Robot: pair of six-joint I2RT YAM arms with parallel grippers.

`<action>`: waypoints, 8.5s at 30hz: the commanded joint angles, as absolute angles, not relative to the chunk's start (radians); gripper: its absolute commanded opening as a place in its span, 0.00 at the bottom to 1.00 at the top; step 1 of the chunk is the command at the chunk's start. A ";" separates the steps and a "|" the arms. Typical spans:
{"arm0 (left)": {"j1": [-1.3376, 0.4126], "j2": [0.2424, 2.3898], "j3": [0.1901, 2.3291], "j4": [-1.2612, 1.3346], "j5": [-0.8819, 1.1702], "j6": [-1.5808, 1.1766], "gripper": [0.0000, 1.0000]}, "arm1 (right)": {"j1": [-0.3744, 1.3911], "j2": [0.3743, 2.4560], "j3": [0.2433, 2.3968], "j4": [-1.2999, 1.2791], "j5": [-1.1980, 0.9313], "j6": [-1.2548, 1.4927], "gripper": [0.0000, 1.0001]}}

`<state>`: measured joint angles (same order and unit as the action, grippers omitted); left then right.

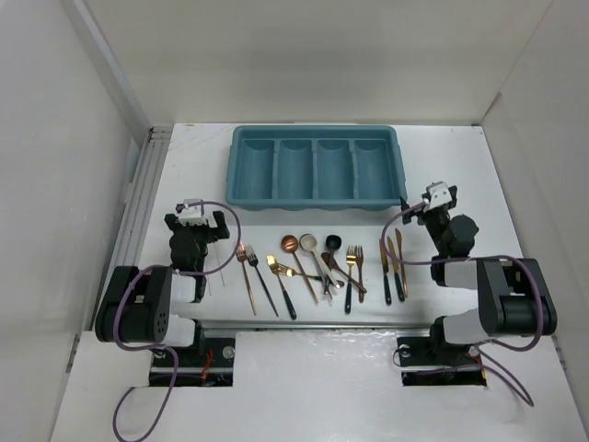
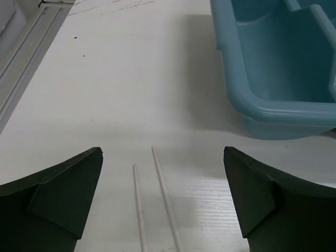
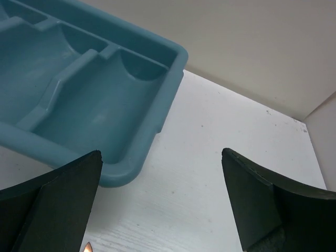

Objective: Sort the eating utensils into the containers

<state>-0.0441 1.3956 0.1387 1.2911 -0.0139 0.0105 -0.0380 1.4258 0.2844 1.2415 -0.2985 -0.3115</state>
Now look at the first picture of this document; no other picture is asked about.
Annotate rose gold knife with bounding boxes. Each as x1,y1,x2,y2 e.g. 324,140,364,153
395,228,408,298

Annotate gold knife green handle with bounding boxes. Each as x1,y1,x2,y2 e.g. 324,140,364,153
379,239,392,306
387,237,406,303

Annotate gold fork dark handle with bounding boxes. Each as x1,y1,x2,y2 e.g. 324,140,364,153
344,245,357,315

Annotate copper round spoon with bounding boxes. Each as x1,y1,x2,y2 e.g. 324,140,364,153
281,235,319,305

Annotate white silver round spoon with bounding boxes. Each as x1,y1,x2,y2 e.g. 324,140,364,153
300,233,340,288

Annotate blue plastic cutlery tray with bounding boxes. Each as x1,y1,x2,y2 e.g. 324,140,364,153
225,124,408,211

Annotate black round spoon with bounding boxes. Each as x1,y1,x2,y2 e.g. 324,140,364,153
323,235,341,299

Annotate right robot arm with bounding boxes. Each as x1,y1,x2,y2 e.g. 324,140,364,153
398,181,558,366

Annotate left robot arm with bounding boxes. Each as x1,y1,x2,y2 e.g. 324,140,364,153
95,207,230,366

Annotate rose gold fork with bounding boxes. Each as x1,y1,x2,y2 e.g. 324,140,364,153
237,243,258,315

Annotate dark grey fork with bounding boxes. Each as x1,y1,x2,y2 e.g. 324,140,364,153
245,245,279,318

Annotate copper fork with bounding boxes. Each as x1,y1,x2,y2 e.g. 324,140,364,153
354,245,365,303

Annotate gold fork lying sideways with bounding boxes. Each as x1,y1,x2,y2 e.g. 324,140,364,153
278,263,324,282

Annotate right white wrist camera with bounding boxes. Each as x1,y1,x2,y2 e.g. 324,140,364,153
422,181,452,212

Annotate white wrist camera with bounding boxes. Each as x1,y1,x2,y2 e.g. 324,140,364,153
177,199,206,227
422,181,452,212

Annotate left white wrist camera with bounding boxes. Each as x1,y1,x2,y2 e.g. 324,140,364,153
177,199,206,227

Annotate gold fork green handle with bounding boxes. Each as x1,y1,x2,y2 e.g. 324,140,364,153
266,255,297,320

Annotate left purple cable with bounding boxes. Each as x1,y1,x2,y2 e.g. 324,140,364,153
112,199,244,437

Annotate purple cable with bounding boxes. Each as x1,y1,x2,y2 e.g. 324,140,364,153
112,199,244,437
379,197,553,407

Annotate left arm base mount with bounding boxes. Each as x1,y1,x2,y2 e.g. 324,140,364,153
175,322,236,388

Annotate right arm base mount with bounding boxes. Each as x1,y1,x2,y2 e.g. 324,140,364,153
394,336,487,387

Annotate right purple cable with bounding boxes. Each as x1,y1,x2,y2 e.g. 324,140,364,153
379,197,553,407

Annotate aluminium rail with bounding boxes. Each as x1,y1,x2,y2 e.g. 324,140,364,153
199,320,430,331

